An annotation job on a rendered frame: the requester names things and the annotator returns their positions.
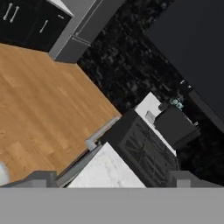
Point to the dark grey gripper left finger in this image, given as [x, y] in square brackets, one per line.
[43, 176]

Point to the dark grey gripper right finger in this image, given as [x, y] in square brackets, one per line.
[180, 175]

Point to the pale grey shaker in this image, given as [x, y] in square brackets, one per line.
[150, 116]

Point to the dark bottle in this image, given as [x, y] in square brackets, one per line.
[185, 87]

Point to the white round object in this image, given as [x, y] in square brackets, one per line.
[3, 175]

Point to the black box appliance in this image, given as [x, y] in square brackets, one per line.
[176, 127]

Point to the teal small object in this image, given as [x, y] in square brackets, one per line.
[177, 102]

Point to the grey fridge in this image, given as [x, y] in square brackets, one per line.
[77, 35]

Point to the black cupboard run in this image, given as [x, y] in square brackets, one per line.
[27, 23]

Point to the black wall cabinet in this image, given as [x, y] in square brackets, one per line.
[195, 40]

